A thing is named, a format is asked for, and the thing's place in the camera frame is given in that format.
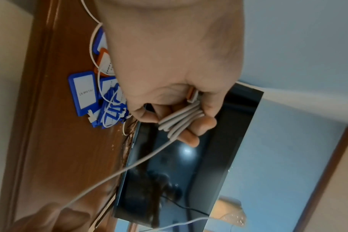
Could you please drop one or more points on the person's left hand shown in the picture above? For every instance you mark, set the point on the person's left hand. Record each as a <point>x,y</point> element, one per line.
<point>168,56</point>

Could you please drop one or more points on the person's right hand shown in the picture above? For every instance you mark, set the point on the person's right hand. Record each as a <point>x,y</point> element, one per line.
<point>47,219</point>

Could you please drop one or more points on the pile of blue ID lanyards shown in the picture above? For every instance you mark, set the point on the pile of blue ID lanyards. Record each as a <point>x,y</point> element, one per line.
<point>85,90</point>

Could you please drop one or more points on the black television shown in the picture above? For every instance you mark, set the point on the black television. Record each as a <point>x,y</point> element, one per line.
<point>177,170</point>

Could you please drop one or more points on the brown wooden wall trim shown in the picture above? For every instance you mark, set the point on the brown wooden wall trim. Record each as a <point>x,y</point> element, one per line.
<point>327,174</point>

